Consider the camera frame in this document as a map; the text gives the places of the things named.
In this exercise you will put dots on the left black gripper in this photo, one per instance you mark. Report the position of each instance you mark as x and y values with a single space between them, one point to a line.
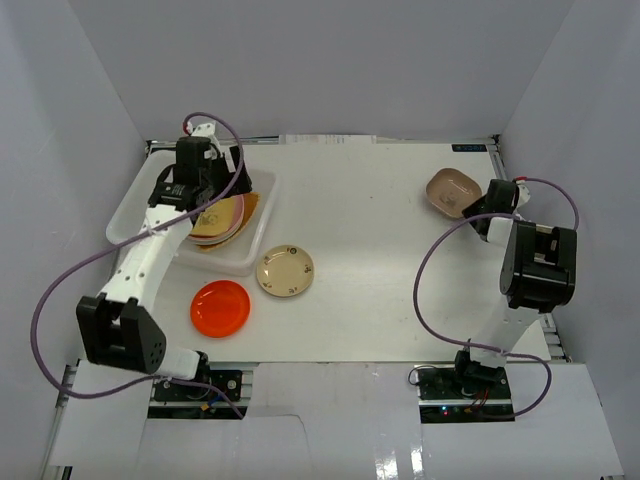
232 170

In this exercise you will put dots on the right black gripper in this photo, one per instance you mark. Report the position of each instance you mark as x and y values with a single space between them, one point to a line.
470 210

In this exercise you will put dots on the woven fan-shaped basket plate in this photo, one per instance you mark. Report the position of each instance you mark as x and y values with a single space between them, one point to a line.
251 202

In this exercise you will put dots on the pink round plate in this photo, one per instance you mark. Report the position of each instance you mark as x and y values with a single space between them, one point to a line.
237 219

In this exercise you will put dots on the brown square dish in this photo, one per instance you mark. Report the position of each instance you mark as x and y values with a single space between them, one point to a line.
450 191

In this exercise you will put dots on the yellow square panda dish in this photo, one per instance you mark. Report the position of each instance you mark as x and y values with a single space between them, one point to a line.
216 219

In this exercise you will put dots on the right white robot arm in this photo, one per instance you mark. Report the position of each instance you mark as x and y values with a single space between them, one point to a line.
538 274

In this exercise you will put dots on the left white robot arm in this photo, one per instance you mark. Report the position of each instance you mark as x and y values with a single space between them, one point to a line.
117 326

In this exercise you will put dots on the white plastic bin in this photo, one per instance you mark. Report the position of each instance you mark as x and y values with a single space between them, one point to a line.
237 257

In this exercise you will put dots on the paper sheet at back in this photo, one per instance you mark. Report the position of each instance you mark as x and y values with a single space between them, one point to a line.
326 139

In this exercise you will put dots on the dark table label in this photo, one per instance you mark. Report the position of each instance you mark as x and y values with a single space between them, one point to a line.
469 148

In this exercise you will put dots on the beige patterned small plate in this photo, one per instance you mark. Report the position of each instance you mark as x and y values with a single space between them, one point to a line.
285 271

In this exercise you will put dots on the orange round plate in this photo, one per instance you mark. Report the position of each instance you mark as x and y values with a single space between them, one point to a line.
220 309

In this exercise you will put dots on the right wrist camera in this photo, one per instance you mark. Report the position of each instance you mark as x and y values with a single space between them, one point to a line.
524 194

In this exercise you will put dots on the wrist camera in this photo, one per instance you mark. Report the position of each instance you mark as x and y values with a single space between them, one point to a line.
524 194
207 130

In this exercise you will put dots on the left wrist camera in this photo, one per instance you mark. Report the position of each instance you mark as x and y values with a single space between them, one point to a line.
207 130

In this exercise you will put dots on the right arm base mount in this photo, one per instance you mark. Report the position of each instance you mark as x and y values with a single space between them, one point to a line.
443 400

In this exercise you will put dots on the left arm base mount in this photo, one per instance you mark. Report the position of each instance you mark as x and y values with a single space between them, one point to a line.
219 397

